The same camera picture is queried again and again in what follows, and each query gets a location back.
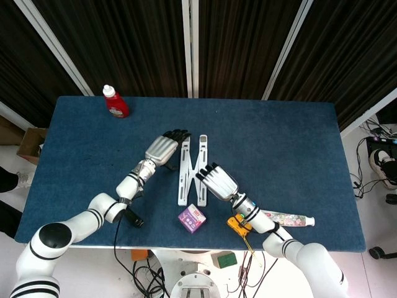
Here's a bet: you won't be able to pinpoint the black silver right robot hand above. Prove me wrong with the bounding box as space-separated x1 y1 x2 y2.
195 163 240 202

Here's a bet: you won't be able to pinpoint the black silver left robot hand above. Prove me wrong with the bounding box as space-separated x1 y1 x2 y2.
145 129 192 171

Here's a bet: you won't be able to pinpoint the white folding laptop stand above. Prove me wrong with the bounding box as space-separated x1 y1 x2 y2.
177 134 208 207

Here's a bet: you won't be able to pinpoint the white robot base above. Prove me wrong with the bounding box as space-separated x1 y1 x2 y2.
151 249 249 298

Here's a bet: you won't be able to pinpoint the yellow tape measure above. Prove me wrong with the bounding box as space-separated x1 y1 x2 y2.
226 213 263 266

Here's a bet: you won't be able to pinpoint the purple tissue pack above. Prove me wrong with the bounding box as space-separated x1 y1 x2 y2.
177 203 208 234

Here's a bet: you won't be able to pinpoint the red bottle white cap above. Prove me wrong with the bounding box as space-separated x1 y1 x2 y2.
102 84 130 119

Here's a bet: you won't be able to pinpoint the blue table cloth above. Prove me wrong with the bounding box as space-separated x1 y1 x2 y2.
14 95 367 253

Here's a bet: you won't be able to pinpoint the black stapler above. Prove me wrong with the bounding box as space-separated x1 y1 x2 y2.
123 207 145 229

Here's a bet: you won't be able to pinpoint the green topped sponge block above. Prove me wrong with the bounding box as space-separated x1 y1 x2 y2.
211 251 238 269

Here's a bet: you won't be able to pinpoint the floral white toothpaste tube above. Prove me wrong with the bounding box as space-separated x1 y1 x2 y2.
260 209 316 228

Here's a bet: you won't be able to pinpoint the black pleated curtain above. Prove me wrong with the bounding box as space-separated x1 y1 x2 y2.
30 0 187 99
198 0 301 100
269 0 397 131
0 0 84 129

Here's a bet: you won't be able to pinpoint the brown cardboard box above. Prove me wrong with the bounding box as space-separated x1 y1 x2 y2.
17 127 48 165

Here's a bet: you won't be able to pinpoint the black white sneaker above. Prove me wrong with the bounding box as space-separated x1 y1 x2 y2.
368 148 397 190

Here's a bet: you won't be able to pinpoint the black power strip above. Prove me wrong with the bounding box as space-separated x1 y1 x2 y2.
365 135 397 150

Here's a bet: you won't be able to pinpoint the person black trouser leg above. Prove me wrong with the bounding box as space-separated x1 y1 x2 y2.
0 166 24 240

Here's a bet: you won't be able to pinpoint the black office chair base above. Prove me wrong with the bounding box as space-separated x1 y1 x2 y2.
368 192 397 261

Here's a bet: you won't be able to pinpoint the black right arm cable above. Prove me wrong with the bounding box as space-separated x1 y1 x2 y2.
237 214 294 243

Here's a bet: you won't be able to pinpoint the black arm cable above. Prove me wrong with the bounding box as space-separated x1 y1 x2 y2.
237 214 294 243
113 183 170 298

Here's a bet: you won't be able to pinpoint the thin red wire bundle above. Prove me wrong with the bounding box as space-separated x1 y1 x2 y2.
237 250 279 294

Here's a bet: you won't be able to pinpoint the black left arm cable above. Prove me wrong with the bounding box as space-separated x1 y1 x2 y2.
113 183 170 298

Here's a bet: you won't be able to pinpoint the white frame post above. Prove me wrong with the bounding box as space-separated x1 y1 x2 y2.
181 0 200 99
14 0 94 97
262 0 314 101

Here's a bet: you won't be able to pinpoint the black floor cable bundle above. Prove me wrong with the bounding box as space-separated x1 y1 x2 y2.
132 259 171 298

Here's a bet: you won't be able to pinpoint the black floor cables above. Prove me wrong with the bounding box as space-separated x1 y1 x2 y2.
350 119 397 199

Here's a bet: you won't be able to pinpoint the white frame rail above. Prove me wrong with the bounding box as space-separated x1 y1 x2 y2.
0 101 27 133
339 88 397 139

